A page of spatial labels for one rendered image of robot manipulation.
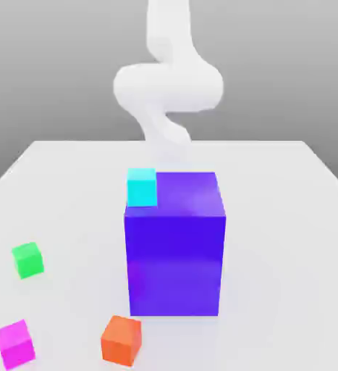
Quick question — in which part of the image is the large purple box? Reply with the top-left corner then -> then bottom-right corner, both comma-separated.
124,171 -> 227,317

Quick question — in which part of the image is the small cyan cube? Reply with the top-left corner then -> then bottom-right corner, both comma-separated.
126,167 -> 159,208

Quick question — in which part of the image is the small green cube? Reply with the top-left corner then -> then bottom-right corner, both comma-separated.
11,241 -> 45,280

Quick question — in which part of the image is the small magenta cube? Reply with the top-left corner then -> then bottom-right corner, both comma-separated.
0,319 -> 37,371

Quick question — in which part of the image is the small orange cube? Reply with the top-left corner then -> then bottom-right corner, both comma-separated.
100,314 -> 143,367

